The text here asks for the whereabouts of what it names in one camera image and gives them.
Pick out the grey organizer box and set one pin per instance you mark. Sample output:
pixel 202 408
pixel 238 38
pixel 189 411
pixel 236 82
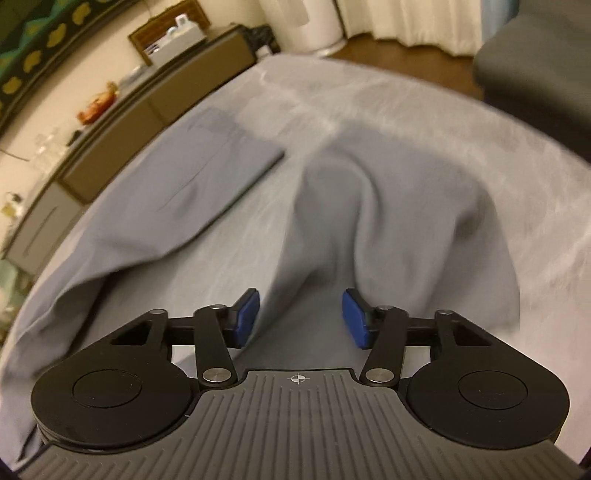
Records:
pixel 175 44

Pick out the dark grey chair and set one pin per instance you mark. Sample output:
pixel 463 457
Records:
pixel 531 69

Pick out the white tower air purifier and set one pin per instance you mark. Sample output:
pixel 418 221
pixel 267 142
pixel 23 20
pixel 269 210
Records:
pixel 309 27

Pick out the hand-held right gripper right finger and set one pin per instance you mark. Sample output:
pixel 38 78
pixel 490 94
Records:
pixel 353 318

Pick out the long brown grey sideboard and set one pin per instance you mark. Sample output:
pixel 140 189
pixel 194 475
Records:
pixel 115 134

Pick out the cream curtain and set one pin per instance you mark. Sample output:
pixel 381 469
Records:
pixel 415 18

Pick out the grey pants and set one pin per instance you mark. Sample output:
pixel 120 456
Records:
pixel 392 221

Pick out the clear glass bottles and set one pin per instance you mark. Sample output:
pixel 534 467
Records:
pixel 48 145

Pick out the dark patterned wall hanging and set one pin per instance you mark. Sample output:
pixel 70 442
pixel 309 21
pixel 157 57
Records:
pixel 27 60

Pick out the black bag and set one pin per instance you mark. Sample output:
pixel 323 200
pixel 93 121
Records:
pixel 265 41

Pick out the small yellowish jar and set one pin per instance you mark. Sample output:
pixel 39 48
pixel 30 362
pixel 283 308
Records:
pixel 13 205

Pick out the brown framed box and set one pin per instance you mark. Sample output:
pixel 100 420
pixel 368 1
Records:
pixel 147 30

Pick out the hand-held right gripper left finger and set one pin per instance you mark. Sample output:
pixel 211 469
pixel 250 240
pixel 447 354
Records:
pixel 244 318

